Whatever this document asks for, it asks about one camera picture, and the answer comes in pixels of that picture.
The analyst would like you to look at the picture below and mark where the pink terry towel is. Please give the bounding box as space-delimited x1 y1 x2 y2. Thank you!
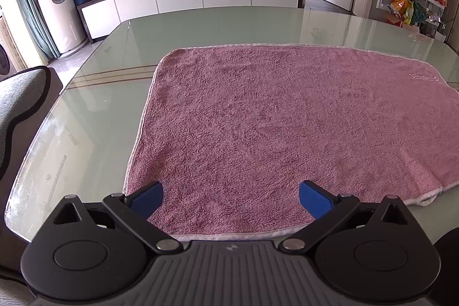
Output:
124 45 458 241

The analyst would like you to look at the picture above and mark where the grey upholstered chair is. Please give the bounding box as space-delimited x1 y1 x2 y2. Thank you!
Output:
1 66 63 182

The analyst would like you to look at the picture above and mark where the yellow orange bags pile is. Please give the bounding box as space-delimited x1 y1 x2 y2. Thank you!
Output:
384 0 428 28

